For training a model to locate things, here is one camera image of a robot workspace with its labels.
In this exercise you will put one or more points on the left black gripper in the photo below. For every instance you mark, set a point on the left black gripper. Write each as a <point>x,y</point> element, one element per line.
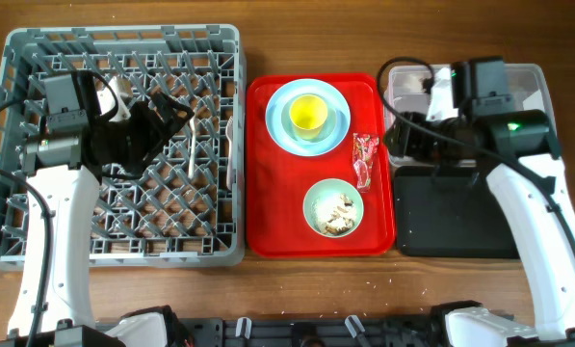
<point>157,133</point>

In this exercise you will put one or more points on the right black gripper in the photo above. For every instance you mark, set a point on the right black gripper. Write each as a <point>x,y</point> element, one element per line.
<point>410,126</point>

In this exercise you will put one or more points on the red snack wrapper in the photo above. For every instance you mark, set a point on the red snack wrapper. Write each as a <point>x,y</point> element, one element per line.
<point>365,147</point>

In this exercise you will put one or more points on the white plastic spoon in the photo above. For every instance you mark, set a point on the white plastic spoon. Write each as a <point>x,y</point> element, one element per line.
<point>192,149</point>

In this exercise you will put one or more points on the white tissue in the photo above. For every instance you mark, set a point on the white tissue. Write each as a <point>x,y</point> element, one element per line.
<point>409,85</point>

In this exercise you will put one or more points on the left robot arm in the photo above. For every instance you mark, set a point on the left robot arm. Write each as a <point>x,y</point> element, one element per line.
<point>63,166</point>

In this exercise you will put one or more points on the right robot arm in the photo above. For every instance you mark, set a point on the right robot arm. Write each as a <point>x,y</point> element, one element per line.
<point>520,156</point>

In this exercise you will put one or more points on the black waste tray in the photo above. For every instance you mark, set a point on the black waste tray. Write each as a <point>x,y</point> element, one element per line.
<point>449,212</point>

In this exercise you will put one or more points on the grey dishwasher rack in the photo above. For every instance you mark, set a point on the grey dishwasher rack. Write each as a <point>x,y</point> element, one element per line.
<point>163,219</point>

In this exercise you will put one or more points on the clear plastic bin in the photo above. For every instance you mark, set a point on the clear plastic bin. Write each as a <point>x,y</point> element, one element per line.
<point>526,82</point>

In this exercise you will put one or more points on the yellow plastic cup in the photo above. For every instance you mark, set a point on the yellow plastic cup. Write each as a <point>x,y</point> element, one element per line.
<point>308,114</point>

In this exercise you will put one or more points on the food scraps and rice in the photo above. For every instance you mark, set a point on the food scraps and rice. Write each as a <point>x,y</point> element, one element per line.
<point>334,214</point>

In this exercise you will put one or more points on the light blue plate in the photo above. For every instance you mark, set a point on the light blue plate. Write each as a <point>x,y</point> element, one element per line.
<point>292,90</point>

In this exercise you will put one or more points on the red plastic tray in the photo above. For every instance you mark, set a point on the red plastic tray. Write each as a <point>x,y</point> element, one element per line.
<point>277,181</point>

